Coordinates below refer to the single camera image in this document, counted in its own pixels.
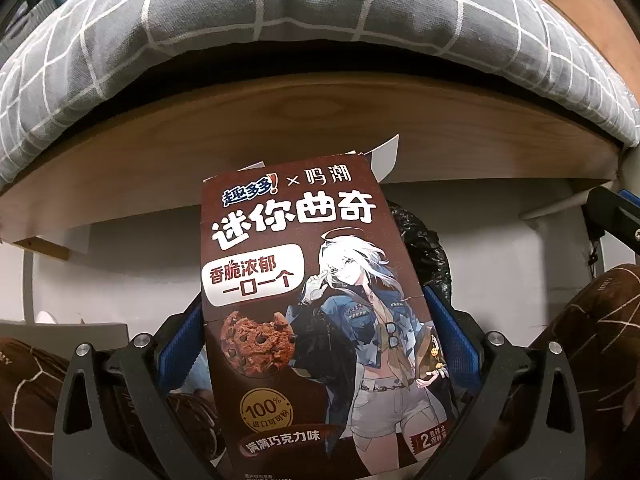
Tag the grey board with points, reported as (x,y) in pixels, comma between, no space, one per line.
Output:
(75,334)

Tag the grey checked mattress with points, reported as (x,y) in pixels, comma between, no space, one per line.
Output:
(300,20)

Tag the black bin with bag liner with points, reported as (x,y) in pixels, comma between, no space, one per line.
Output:
(425,250)

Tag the small white object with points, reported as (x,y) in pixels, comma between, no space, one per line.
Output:
(45,316)

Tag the grey suitcase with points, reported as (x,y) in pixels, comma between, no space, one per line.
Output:
(30,20)

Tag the wooden bed frame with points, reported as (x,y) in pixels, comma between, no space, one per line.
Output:
(200,160)

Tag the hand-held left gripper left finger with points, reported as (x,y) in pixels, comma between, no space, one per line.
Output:
(180,340)

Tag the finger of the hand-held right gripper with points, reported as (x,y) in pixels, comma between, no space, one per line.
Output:
(627,195)
(607,215)

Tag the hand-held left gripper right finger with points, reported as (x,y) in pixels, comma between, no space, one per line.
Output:
(450,335)

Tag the brown cookie box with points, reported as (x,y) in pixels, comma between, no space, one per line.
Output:
(300,260)

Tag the brown wooden panel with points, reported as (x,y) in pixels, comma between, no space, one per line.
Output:
(595,20)

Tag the person's right leg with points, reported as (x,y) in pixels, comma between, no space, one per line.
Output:
(600,320)

